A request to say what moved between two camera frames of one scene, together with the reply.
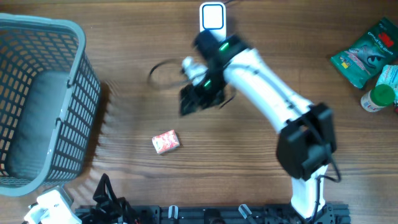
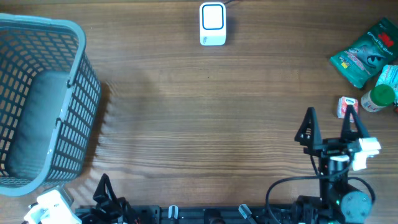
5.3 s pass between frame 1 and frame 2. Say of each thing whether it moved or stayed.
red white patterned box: moved
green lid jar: stayed
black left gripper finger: stayed
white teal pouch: stayed
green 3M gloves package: stayed
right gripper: moved
